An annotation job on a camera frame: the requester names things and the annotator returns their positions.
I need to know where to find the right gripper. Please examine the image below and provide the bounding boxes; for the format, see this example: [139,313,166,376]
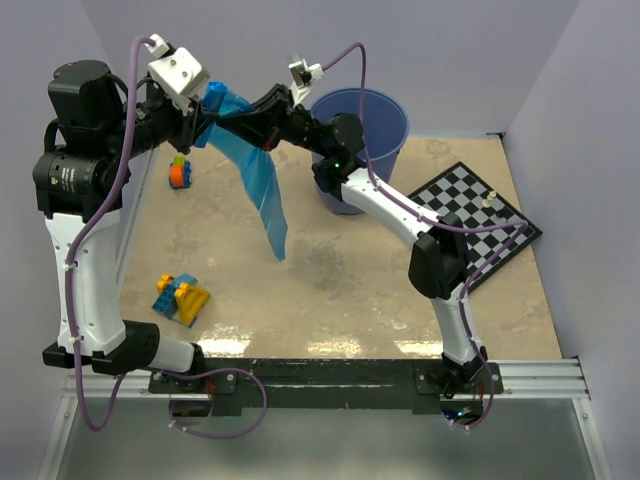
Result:
[217,84,333,159]

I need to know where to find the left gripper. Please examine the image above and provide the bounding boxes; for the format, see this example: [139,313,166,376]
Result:
[104,81,220,160]

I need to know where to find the blue trash bag roll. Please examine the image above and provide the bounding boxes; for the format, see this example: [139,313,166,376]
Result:
[194,81,288,261]

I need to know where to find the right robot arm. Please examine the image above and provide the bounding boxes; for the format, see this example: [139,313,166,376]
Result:
[198,82,490,396]

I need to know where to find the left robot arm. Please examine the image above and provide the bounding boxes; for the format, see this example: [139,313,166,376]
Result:
[32,60,207,392]

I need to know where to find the blue plastic trash bin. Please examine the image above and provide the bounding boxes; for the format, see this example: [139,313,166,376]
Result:
[310,87,409,183]

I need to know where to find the orange blue toy car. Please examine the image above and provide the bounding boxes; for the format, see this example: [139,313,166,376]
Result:
[168,156,192,190]

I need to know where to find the yellow blue toy block pile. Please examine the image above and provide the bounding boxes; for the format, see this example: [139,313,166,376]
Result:
[151,273,211,328]

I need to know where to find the white chess piece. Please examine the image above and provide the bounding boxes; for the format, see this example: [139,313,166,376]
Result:
[482,190,497,209]

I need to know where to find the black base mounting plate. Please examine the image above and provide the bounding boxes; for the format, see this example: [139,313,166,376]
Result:
[149,358,504,419]

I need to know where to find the black white chessboard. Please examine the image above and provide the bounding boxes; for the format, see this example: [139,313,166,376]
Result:
[409,162,542,291]

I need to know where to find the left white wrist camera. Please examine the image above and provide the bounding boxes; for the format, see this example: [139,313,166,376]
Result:
[147,34,210,116]

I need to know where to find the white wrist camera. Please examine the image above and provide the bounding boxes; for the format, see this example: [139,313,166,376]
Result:
[147,34,210,116]
[288,55,324,106]

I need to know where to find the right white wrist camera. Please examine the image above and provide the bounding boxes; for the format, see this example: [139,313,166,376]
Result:
[288,55,324,106]

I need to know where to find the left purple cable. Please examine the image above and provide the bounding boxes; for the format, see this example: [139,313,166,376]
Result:
[63,34,268,440]

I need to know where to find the purple cable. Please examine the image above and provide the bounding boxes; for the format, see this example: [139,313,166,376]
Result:
[319,42,531,431]
[63,34,268,440]

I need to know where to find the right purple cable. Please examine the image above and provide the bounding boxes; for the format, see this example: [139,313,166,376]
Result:
[319,42,531,431]

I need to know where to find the aluminium frame rail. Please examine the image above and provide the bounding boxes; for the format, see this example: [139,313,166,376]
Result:
[63,359,591,400]

